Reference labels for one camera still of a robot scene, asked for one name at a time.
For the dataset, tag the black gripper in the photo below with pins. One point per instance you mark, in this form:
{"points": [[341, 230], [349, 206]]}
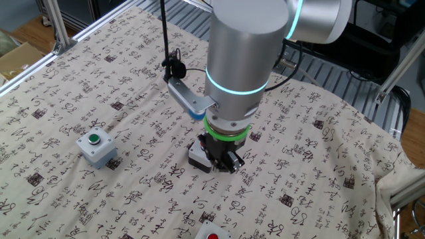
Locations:
{"points": [[220, 149]]}

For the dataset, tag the red mushroom button black-base box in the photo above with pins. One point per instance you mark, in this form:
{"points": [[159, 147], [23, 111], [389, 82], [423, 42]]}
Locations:
{"points": [[197, 157]]}

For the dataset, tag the red button grey-base box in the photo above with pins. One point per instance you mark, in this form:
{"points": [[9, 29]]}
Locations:
{"points": [[204, 232]]}

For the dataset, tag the green button white box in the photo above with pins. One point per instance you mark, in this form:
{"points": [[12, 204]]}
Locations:
{"points": [[101, 144]]}

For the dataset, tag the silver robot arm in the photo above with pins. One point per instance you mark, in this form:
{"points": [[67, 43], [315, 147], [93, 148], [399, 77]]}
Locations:
{"points": [[242, 56]]}

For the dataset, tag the beige calligraphy print tablecloth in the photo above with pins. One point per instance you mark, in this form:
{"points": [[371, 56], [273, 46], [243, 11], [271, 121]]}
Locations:
{"points": [[282, 182]]}

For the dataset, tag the black office chair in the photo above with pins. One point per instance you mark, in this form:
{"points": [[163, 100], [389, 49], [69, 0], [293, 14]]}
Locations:
{"points": [[365, 56]]}

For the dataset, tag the dark equipment rack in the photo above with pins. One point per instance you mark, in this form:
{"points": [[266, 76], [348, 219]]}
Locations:
{"points": [[83, 10]]}

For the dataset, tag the brown cardboard box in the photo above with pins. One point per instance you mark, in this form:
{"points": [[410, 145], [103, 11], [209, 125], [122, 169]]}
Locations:
{"points": [[20, 59]]}

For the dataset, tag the olive green bag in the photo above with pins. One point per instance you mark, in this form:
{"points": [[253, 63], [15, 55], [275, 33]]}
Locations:
{"points": [[6, 43]]}

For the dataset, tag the silver wrist camera blue end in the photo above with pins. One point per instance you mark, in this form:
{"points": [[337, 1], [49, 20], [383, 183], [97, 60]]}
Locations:
{"points": [[186, 96]]}

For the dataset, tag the aluminium table edge rail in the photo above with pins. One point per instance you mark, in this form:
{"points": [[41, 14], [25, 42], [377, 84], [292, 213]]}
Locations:
{"points": [[408, 192], [40, 64]]}

